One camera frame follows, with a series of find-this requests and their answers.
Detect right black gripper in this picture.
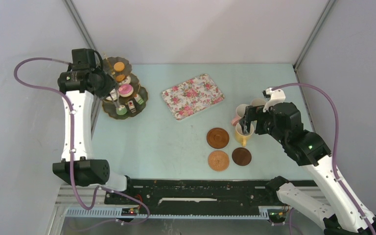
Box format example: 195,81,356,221
238,105,287,145

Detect pink mug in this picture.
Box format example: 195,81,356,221
231,104,249,126

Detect white chocolate-drizzled donut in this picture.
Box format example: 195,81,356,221
105,92,117,102
122,76,131,85

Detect small orange macaron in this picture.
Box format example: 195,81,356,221
115,74,126,82

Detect pink frosted donut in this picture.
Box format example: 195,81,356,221
118,84,134,97

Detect metal serving tongs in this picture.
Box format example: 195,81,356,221
114,89,120,110

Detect yellow mug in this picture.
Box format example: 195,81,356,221
235,123,255,147

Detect green mug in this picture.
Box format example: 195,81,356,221
250,98,267,106

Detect orange round biscuit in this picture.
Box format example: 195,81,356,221
113,62,125,72

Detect green round cake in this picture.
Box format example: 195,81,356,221
116,105,127,116

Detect chocolate cake slice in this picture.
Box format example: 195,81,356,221
127,100,137,113

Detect green layered cake slice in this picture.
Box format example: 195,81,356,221
134,94,144,105

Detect light brown wooden coaster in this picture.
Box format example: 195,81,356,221
206,127,230,149

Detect dark brown wooden coaster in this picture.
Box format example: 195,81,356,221
232,147,252,166

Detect woven rattan coaster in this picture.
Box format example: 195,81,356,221
208,150,230,171

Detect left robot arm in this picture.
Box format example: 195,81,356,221
52,48,135,204

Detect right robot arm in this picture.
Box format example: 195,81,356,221
239,102,376,235

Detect three-tier dark dessert stand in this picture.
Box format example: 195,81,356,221
102,56,148,120

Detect floral rectangular tray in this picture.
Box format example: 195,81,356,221
161,74,225,121

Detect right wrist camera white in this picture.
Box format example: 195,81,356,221
262,88,286,113

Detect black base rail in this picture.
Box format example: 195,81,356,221
58,178,331,221

